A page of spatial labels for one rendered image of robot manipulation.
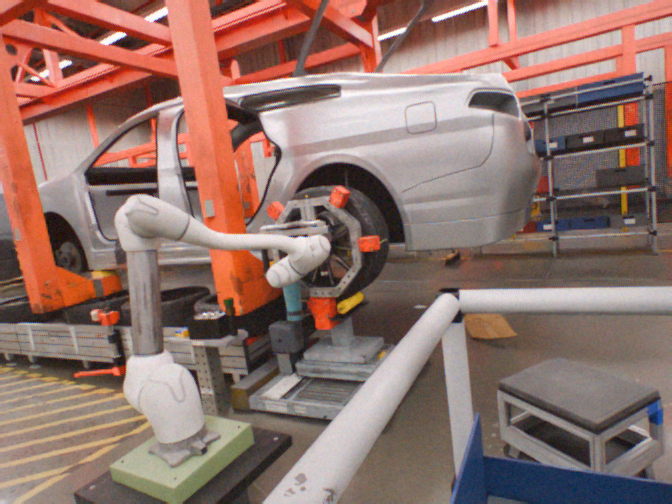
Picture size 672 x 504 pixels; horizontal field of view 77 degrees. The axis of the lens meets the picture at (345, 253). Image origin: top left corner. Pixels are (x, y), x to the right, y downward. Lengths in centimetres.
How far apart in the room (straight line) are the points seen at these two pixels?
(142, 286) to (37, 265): 240
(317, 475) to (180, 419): 132
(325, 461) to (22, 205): 383
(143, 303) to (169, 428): 43
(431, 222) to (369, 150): 55
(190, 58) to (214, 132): 39
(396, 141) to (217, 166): 99
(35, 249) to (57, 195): 76
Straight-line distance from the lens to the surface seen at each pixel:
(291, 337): 255
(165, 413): 152
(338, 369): 249
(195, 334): 246
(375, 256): 226
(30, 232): 399
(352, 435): 25
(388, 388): 29
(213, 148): 244
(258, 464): 156
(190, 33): 260
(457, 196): 238
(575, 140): 572
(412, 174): 243
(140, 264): 164
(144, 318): 166
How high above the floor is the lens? 113
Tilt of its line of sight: 8 degrees down
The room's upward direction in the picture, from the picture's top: 8 degrees counter-clockwise
